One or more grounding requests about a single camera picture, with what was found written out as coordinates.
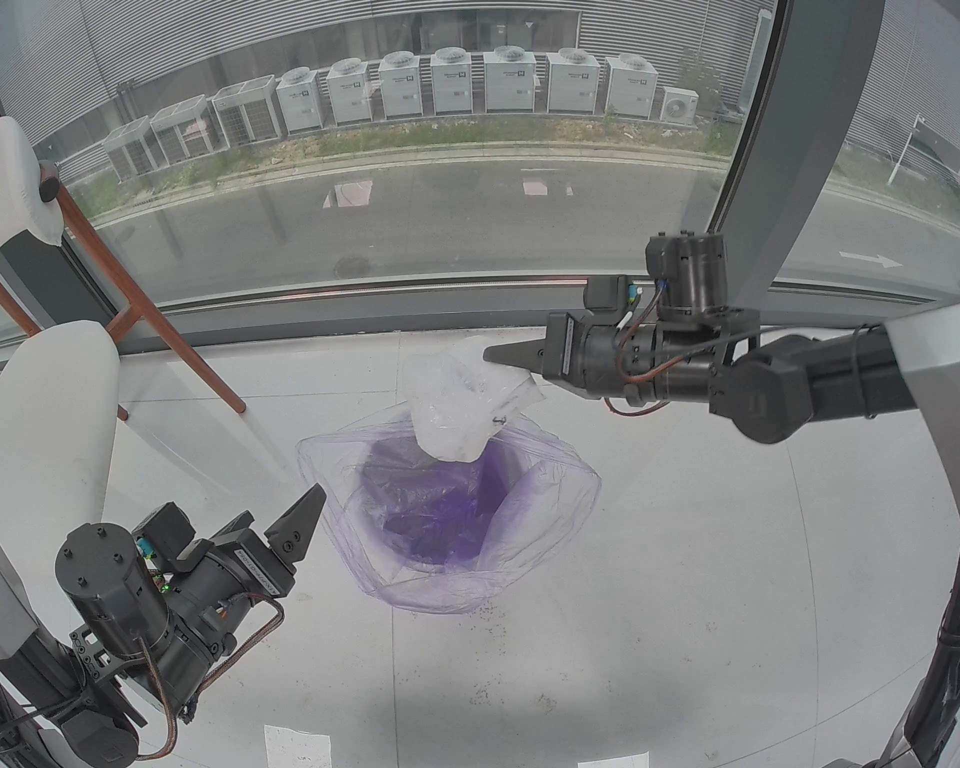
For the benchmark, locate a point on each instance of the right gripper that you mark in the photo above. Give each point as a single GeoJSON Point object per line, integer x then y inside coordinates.
{"type": "Point", "coordinates": [600, 356]}

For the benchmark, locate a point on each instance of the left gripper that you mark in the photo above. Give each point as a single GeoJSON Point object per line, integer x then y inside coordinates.
{"type": "Point", "coordinates": [202, 622]}

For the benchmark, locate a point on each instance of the clear white plastic bag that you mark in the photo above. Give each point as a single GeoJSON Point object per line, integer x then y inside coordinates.
{"type": "Point", "coordinates": [457, 405]}

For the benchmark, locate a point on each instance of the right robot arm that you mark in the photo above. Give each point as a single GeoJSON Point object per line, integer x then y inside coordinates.
{"type": "Point", "coordinates": [765, 390]}

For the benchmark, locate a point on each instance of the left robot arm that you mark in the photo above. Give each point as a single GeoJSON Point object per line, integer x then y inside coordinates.
{"type": "Point", "coordinates": [112, 577]}

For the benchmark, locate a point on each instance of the purple plastic bag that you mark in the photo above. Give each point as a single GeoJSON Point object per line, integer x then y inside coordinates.
{"type": "Point", "coordinates": [556, 510]}

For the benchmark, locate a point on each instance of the window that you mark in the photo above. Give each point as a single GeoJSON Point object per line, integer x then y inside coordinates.
{"type": "Point", "coordinates": [450, 225]}

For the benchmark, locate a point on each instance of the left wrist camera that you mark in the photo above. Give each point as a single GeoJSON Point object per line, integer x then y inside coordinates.
{"type": "Point", "coordinates": [171, 532]}

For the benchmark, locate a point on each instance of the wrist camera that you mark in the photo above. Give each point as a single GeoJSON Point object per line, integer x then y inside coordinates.
{"type": "Point", "coordinates": [171, 532]}
{"type": "Point", "coordinates": [609, 294]}

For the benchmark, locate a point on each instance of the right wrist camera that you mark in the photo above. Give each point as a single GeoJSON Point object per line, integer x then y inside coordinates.
{"type": "Point", "coordinates": [609, 294]}

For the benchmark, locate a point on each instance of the white chair with wooden frame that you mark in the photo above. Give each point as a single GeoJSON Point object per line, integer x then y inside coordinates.
{"type": "Point", "coordinates": [52, 420]}

